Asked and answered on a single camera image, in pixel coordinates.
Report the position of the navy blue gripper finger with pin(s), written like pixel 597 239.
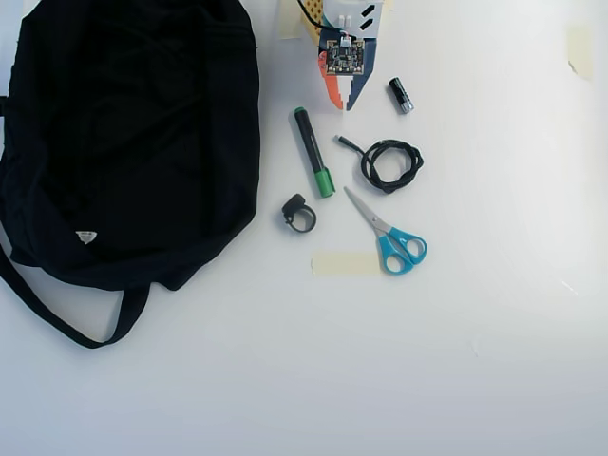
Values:
pixel 362 85

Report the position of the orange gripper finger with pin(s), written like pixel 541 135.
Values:
pixel 332 88

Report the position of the black fabric bag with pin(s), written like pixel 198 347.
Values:
pixel 119 142

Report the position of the yellow orange patterned strip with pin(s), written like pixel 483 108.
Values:
pixel 313 31

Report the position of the small black flashlight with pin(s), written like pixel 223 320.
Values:
pixel 401 95

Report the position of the beige masking tape strip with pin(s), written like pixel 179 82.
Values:
pixel 290 21
pixel 580 50
pixel 344 263

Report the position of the black green marker pen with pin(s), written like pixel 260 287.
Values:
pixel 311 149

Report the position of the bare camera circuit board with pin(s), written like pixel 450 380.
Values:
pixel 343 57

